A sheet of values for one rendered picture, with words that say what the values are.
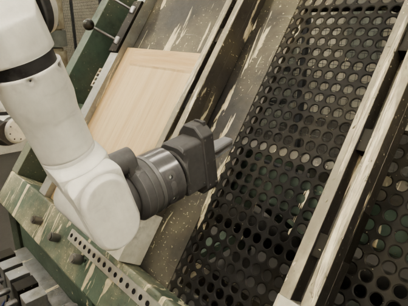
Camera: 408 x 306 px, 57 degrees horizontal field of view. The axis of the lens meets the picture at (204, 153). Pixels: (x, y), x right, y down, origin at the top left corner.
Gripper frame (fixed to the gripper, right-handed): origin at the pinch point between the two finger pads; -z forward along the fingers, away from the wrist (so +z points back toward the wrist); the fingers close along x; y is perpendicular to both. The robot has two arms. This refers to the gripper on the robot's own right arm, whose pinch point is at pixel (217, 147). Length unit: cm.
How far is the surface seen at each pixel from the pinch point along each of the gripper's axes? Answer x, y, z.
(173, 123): -4.8, 26.5, -11.8
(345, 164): -3.3, -17.1, -11.7
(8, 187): -35, 98, 14
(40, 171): -33, 97, 1
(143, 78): 0, 55, -25
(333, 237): -11.6, -19.8, -3.5
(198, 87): 2.8, 23.6, -18.5
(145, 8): 19, 72, -42
